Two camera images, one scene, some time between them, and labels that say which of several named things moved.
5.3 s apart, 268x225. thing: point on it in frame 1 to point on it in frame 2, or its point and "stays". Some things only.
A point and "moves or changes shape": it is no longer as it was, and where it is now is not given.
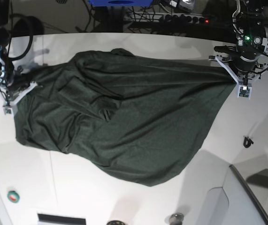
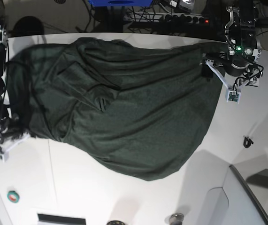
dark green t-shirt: [141, 116] moves or changes shape
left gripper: [19, 81] to [14, 128]
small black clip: [247, 142] stays
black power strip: [165, 18] stays
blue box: [121, 3] stays
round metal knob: [176, 219] stays
